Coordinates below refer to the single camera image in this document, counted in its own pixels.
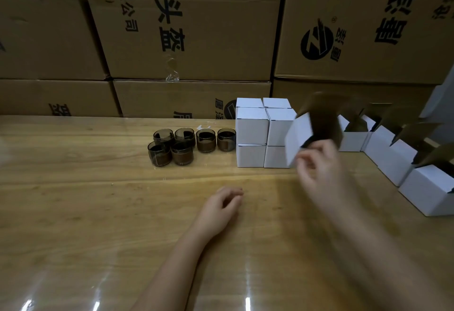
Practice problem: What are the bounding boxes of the pale grey flat carton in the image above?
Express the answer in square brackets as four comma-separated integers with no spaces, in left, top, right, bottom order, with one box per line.
[421,65,454,134]

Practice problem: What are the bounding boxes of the open white cardboard box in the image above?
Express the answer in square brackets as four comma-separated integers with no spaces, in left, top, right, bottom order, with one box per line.
[338,108,371,152]
[365,107,423,176]
[399,143,454,218]
[378,123,442,187]
[359,103,392,152]

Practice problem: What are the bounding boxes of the person's right forearm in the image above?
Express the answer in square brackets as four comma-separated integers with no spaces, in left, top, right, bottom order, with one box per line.
[317,194,454,311]

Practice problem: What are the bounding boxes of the stack of closed white boxes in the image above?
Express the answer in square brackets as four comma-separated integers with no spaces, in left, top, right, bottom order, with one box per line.
[236,97,298,169]

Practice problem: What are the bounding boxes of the cluster of smoky glass jars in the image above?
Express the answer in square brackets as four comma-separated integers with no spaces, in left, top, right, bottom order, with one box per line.
[148,127,237,168]

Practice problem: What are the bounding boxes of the person's right hand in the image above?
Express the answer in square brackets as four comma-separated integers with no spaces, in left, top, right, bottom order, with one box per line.
[295,139,357,217]

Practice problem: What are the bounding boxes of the stack of large cardboard cartons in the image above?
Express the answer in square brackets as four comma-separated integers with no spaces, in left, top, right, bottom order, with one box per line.
[0,0,454,120]

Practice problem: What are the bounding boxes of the person's left forearm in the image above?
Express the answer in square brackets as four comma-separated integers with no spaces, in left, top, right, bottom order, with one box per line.
[131,226,222,311]

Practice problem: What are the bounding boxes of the white cardboard box brown flaps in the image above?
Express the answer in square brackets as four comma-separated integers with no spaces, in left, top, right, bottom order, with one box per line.
[285,91,360,169]

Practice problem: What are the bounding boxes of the person's left hand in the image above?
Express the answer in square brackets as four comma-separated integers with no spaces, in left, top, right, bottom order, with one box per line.
[194,186,245,241]

